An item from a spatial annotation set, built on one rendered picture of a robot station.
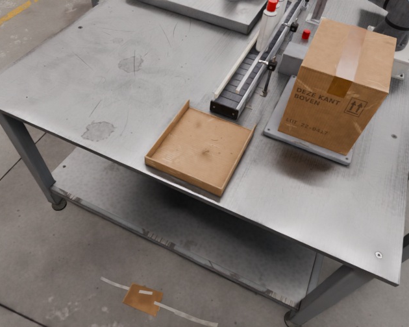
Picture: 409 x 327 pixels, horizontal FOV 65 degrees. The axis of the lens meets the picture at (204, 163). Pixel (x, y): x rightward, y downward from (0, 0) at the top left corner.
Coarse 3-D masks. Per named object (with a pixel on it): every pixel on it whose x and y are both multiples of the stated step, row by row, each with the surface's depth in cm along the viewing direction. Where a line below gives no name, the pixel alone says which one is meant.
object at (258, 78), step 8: (304, 0) 166; (296, 16) 159; (280, 40) 141; (272, 56) 136; (264, 72) 133; (256, 80) 122; (248, 96) 119; (216, 104) 114; (240, 104) 113; (216, 112) 117; (224, 112) 115; (232, 112) 113; (240, 112) 116
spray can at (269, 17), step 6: (270, 0) 118; (276, 0) 119; (270, 6) 119; (264, 12) 121; (270, 12) 120; (276, 12) 121; (264, 18) 122; (270, 18) 121; (264, 24) 124; (270, 24) 123; (264, 30) 125; (270, 30) 126; (258, 36) 129; (264, 36) 127; (258, 42) 130; (264, 42) 129; (258, 48) 132
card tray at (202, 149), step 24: (192, 120) 113; (216, 120) 114; (168, 144) 106; (192, 144) 106; (216, 144) 107; (240, 144) 108; (168, 168) 96; (192, 168) 100; (216, 168) 101; (216, 192) 95
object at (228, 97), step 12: (300, 0) 164; (276, 36) 142; (252, 48) 135; (252, 60) 129; (264, 60) 130; (240, 72) 124; (252, 72) 125; (228, 84) 119; (228, 96) 115; (240, 96) 116
